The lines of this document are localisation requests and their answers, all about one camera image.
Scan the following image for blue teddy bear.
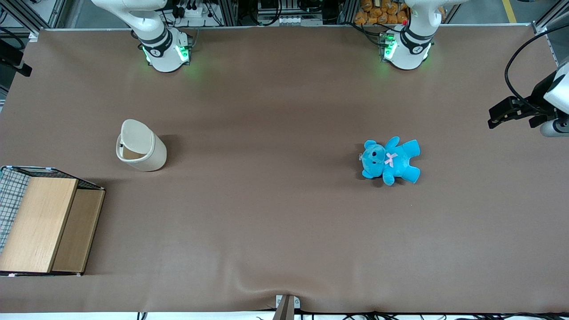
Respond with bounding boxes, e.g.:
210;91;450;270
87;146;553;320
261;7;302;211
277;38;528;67
359;136;421;187

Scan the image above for dark wooden shelf board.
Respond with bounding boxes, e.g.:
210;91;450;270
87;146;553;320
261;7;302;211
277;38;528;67
52;189;106;273

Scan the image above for black looping arm cable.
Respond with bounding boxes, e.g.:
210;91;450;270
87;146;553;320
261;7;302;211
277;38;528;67
505;24;569;112

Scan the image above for brown table cloth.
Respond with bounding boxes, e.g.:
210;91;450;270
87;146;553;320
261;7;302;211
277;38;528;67
0;24;569;314

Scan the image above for black wire rack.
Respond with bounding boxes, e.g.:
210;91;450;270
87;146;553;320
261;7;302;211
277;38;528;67
0;166;106;277

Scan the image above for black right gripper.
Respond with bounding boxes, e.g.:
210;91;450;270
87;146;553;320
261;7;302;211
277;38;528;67
0;28;33;77

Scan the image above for light wooden shelf board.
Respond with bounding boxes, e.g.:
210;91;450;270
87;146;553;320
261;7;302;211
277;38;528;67
0;177;79;273

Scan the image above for cream trash can lid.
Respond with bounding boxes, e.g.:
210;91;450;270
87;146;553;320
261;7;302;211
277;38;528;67
120;119;156;156

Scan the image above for aluminium frame post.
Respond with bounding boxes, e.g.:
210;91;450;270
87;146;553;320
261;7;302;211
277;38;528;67
531;0;569;35
0;0;67;41

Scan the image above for orange packaged snacks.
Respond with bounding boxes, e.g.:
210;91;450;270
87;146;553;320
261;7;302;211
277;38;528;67
354;0;446;26

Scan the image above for grey metal camera bracket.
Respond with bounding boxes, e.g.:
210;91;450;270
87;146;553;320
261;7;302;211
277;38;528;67
273;294;301;320

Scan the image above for cream plastic trash can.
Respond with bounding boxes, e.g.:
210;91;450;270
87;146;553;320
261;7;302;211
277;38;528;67
116;127;168;172

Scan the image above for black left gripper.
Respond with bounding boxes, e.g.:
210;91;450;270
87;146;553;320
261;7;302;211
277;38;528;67
488;70;559;130

